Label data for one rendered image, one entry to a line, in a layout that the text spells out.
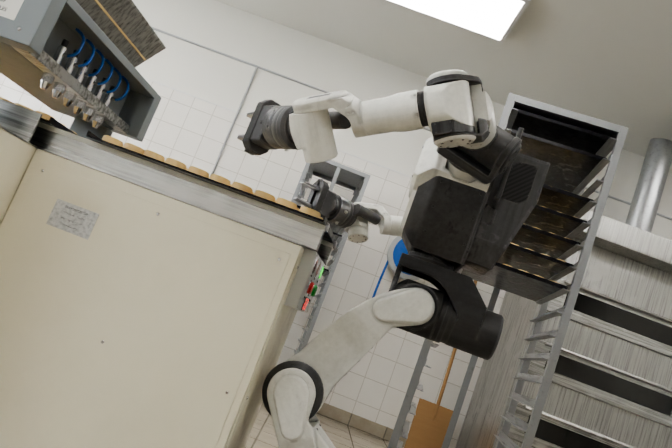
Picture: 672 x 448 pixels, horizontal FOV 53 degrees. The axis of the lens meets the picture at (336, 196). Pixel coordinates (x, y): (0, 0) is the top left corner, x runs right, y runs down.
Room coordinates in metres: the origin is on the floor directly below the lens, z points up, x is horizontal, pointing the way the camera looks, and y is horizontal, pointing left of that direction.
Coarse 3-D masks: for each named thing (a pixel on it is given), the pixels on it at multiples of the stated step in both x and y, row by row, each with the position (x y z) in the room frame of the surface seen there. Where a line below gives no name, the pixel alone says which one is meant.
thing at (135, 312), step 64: (64, 192) 1.60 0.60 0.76; (128, 192) 1.58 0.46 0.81; (0, 256) 1.61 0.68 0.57; (64, 256) 1.59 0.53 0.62; (128, 256) 1.57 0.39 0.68; (192, 256) 1.55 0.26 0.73; (256, 256) 1.53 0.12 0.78; (0, 320) 1.60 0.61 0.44; (64, 320) 1.58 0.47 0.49; (128, 320) 1.56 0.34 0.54; (192, 320) 1.55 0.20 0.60; (256, 320) 1.53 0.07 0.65; (0, 384) 1.59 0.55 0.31; (64, 384) 1.57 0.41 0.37; (128, 384) 1.56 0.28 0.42; (192, 384) 1.54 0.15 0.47; (256, 384) 1.62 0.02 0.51
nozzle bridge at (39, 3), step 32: (0, 0) 1.44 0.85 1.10; (32, 0) 1.43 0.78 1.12; (64, 0) 1.47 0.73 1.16; (0, 32) 1.44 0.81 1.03; (32, 32) 1.43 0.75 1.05; (64, 32) 1.66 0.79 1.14; (96, 32) 1.64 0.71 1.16; (0, 64) 1.75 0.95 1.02; (32, 64) 1.60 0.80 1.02; (64, 64) 1.72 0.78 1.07; (96, 64) 1.86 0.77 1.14; (128, 64) 1.85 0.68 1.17; (128, 96) 2.10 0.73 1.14; (128, 128) 2.09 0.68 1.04
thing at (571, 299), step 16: (624, 128) 2.49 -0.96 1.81; (608, 176) 2.49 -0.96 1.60; (608, 192) 2.49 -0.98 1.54; (592, 224) 2.49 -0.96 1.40; (592, 240) 2.49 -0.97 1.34; (576, 272) 2.49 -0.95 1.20; (576, 288) 2.49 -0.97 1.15; (560, 320) 2.51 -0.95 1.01; (560, 336) 2.49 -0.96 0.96; (544, 384) 2.49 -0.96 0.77; (544, 400) 2.49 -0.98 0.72; (528, 432) 2.49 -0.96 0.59
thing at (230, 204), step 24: (48, 144) 1.62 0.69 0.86; (72, 144) 1.61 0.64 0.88; (96, 144) 1.61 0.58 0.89; (96, 168) 1.60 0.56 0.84; (120, 168) 1.60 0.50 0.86; (144, 168) 1.59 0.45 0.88; (168, 192) 1.58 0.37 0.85; (192, 192) 1.57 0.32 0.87; (216, 192) 1.57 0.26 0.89; (240, 216) 1.56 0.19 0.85; (264, 216) 1.55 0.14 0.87; (288, 216) 1.54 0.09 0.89; (312, 240) 1.53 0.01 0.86
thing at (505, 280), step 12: (468, 276) 3.12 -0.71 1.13; (480, 276) 2.98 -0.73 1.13; (492, 276) 2.85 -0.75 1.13; (504, 276) 2.74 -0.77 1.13; (516, 276) 2.63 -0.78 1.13; (528, 276) 2.54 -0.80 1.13; (504, 288) 3.07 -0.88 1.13; (516, 288) 2.93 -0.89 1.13; (528, 288) 2.81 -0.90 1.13; (540, 288) 2.69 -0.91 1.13; (552, 288) 2.59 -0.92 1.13; (564, 288) 2.51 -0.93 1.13
